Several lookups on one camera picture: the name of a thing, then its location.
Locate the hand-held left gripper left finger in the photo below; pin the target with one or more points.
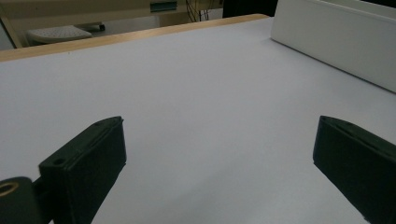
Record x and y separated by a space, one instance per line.
87 165

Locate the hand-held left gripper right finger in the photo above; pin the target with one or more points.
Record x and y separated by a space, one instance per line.
358 165

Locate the white plastic storage box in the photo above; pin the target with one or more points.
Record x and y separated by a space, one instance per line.
336 40

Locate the white perforated stool seat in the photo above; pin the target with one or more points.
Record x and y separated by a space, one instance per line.
57 33

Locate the beige desk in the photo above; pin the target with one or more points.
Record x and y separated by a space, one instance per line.
77 11

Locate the teal bracket under desk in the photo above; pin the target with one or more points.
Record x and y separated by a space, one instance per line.
163 6

